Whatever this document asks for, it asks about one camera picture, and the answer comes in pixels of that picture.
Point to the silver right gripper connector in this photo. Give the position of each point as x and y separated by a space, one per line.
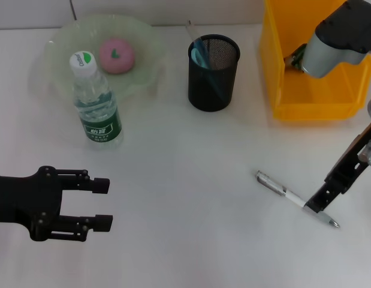
368 151

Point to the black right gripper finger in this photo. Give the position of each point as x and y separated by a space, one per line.
323 198

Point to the clear green-label water bottle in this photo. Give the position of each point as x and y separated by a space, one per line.
96 102

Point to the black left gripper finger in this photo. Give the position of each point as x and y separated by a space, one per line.
104 222
101 185

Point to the blue teal scissors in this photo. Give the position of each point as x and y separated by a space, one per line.
200 57

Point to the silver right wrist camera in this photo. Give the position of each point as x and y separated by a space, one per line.
332 45

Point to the pink toy peach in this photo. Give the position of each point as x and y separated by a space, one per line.
117 58

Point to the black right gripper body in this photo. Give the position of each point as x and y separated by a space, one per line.
353 162

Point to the green plastic wrapper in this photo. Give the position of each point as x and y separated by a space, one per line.
297 58

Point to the yellow plastic bin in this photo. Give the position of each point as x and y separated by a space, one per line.
323 96

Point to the translucent green fruit plate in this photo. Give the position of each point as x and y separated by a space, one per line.
137 66

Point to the transparent ballpoint pen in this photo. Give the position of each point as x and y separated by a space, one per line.
270 183

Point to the black mesh pen holder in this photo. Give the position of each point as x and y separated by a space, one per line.
213 90

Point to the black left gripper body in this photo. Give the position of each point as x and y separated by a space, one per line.
23 201

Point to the clear plastic ruler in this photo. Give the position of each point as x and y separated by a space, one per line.
191 30

